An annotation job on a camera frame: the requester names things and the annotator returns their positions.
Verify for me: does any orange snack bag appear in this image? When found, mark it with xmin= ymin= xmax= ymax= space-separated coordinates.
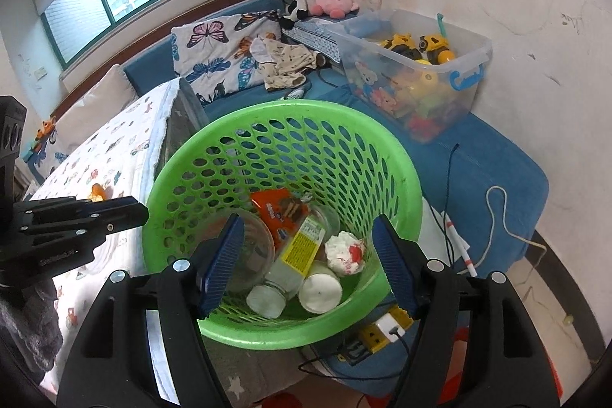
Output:
xmin=250 ymin=189 xmax=309 ymax=252

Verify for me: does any pink plush toy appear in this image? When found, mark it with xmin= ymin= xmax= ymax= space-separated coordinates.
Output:
xmin=309 ymin=0 xmax=359 ymax=20

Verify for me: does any plastic bottle yellow label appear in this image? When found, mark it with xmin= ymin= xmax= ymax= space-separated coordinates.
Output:
xmin=246 ymin=215 xmax=326 ymax=320

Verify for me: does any orange peel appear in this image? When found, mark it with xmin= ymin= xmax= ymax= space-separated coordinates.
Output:
xmin=88 ymin=183 xmax=107 ymax=202

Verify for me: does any blue white patterned cloth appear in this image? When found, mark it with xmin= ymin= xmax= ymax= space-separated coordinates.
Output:
xmin=282 ymin=18 xmax=342 ymax=64

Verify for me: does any butterfly pillow left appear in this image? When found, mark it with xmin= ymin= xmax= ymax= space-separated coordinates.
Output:
xmin=24 ymin=129 xmax=68 ymax=184

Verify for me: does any clear toy storage box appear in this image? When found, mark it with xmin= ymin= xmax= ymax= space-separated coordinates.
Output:
xmin=328 ymin=9 xmax=493 ymax=143

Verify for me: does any cartoon print table cloth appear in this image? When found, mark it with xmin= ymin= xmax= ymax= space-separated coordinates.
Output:
xmin=34 ymin=78 xmax=208 ymax=395

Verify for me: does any orange toy on sofa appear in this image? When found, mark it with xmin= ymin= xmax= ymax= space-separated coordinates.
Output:
xmin=35 ymin=117 xmax=56 ymax=141

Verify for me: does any yellow power strip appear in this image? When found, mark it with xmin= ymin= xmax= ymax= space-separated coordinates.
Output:
xmin=336 ymin=304 xmax=415 ymax=367

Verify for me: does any left gloved hand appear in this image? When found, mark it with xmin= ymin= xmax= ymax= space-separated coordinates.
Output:
xmin=1 ymin=278 xmax=63 ymax=372

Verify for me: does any green plastic basket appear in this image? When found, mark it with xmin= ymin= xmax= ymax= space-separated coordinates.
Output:
xmin=142 ymin=99 xmax=422 ymax=350

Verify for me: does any white cable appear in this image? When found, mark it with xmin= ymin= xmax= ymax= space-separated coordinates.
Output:
xmin=455 ymin=184 xmax=549 ymax=278

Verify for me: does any red lined paper bowl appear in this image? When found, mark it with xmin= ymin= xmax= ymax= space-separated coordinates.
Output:
xmin=202 ymin=208 xmax=276 ymax=294

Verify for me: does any white red paper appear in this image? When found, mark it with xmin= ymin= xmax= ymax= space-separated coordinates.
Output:
xmin=325 ymin=231 xmax=366 ymax=278

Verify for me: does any small pudding cup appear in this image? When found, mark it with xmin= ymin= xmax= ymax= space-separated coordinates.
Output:
xmin=309 ymin=202 xmax=341 ymax=242

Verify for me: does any beige cushion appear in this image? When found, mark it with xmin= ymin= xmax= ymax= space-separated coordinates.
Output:
xmin=56 ymin=64 xmax=138 ymax=154

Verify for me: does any butterfly print pillow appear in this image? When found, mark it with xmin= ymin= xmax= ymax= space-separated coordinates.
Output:
xmin=170 ymin=9 xmax=281 ymax=104

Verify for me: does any beige patterned clothing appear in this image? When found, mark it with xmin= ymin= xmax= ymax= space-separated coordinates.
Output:
xmin=250 ymin=36 xmax=319 ymax=92

